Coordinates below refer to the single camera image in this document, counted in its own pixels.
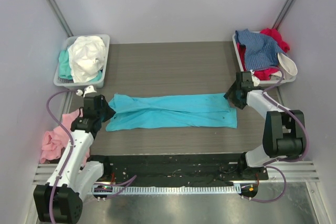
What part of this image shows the right grey plastic basket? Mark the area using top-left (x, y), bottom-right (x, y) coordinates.
top-left (232, 33), bottom-right (296, 87)

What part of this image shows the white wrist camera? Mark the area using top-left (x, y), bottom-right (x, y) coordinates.
top-left (76, 85), bottom-right (97, 98)
top-left (250, 70), bottom-right (260, 87)

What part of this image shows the blue patterned t shirt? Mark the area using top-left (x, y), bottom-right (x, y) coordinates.
top-left (235, 29), bottom-right (286, 70)

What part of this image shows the red t shirt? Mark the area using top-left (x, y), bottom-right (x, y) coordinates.
top-left (237, 28), bottom-right (290, 81)

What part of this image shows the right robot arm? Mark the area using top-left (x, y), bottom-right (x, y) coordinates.
top-left (224, 71), bottom-right (309, 174)

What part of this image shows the pink t shirt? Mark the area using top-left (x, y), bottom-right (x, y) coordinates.
top-left (40, 109), bottom-right (81, 164)

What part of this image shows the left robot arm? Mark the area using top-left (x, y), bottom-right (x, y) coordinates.
top-left (33, 92), bottom-right (115, 223)

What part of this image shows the left aluminium frame post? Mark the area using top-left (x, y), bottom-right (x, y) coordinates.
top-left (46, 0), bottom-right (73, 37)

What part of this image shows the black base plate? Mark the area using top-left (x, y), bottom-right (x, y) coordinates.
top-left (88, 154), bottom-right (269, 187)

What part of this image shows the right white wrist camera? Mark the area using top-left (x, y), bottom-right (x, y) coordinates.
top-left (250, 70), bottom-right (260, 87)

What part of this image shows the cyan t shirt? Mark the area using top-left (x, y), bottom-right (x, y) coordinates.
top-left (106, 93), bottom-right (238, 132)

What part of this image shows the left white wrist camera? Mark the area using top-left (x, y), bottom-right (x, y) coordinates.
top-left (76, 85), bottom-right (97, 98)

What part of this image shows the slotted cable duct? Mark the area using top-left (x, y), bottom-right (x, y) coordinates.
top-left (87, 184), bottom-right (241, 197)

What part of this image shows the cream white t shirt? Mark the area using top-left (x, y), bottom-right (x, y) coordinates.
top-left (270, 53), bottom-right (298, 80)

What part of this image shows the teal green t shirt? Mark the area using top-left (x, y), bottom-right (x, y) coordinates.
top-left (58, 50), bottom-right (102, 82)

